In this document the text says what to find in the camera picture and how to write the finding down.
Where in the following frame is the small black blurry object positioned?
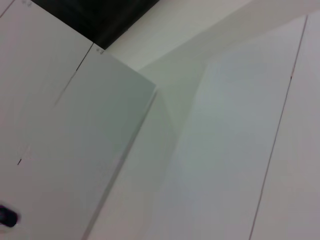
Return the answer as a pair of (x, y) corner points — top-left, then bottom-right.
(0, 204), (21, 228)

